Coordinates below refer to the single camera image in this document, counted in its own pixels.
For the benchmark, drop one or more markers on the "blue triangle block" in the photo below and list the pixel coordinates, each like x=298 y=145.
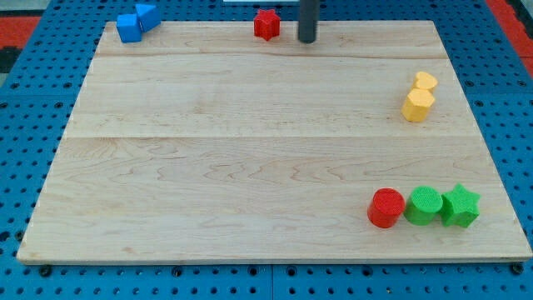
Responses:
x=149 y=16

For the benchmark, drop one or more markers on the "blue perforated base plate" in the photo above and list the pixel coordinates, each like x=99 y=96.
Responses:
x=41 y=89

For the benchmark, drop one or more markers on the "green cylinder block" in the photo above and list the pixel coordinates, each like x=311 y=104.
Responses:
x=422 y=206

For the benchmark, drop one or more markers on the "green star block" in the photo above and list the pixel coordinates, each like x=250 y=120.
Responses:
x=459 y=207

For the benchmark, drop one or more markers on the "yellow heart block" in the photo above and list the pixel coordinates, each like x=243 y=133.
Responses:
x=425 y=81

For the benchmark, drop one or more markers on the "light wooden board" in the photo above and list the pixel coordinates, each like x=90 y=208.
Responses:
x=203 y=144

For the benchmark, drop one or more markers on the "blue cube block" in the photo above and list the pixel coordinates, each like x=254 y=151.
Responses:
x=129 y=28

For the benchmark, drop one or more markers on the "red cylinder block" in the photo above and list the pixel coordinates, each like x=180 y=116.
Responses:
x=386 y=206

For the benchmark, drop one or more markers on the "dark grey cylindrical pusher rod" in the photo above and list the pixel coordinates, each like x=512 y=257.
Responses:
x=307 y=20

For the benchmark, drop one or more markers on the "red star block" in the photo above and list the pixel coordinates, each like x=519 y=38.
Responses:
x=267 y=24

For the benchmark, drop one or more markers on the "yellow hexagon block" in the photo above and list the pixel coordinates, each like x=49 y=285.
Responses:
x=417 y=105

